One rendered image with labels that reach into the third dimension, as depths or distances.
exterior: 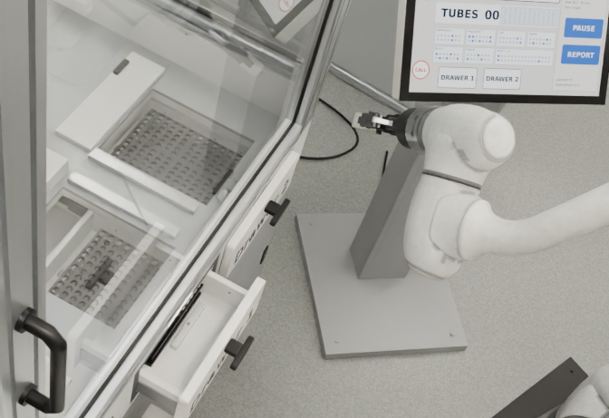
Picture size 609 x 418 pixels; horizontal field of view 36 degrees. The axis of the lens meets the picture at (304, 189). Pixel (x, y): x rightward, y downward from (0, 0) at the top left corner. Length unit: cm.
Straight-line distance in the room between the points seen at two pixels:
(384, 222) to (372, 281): 30
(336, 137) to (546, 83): 122
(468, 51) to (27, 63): 152
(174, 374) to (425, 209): 54
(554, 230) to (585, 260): 185
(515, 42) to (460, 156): 69
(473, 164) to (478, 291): 157
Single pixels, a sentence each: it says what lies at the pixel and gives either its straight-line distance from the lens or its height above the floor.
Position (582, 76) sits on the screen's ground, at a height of 101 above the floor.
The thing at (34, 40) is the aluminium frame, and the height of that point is 188.
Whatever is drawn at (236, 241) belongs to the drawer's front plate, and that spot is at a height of 93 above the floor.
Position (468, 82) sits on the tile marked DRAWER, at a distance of 211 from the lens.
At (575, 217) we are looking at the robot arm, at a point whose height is 135.
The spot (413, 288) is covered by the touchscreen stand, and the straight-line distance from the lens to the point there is 291.
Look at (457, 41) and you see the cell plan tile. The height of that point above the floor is 107.
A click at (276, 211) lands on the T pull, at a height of 91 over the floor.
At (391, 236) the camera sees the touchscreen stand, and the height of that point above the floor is 28.
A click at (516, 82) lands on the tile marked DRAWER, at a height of 100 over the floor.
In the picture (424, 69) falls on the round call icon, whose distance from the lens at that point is 206.
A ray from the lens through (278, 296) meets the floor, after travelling 282.
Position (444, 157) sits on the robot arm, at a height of 129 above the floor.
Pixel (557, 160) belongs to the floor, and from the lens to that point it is 355.
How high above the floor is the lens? 235
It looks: 50 degrees down
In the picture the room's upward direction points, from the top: 20 degrees clockwise
